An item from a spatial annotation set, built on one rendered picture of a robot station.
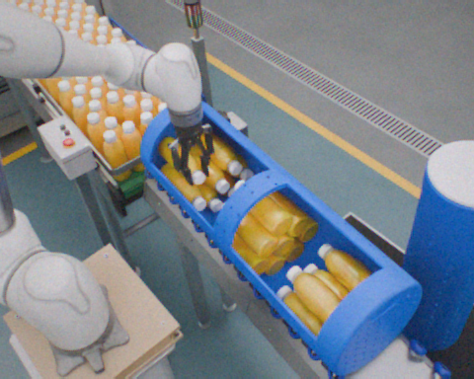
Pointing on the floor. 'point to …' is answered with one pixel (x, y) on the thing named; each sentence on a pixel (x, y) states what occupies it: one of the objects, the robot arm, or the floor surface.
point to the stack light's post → (202, 67)
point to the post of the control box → (93, 210)
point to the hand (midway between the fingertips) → (197, 171)
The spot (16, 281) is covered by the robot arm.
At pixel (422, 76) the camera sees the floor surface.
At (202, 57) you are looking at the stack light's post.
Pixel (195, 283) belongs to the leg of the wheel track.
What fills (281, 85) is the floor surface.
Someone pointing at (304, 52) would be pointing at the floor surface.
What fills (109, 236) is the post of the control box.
